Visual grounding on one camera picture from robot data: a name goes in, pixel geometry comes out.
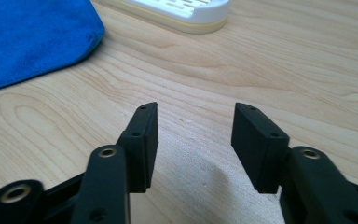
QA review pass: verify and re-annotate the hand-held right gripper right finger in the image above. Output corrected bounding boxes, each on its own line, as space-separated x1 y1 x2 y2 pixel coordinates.
230 102 358 224

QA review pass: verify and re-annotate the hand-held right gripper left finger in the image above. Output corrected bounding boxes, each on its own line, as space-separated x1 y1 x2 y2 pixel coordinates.
71 102 159 224

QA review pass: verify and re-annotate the white slotted soap dish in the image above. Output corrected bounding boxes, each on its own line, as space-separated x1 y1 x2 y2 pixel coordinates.
105 0 231 35

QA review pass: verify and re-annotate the blue cloth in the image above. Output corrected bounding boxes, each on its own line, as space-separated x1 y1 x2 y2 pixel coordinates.
0 0 106 94

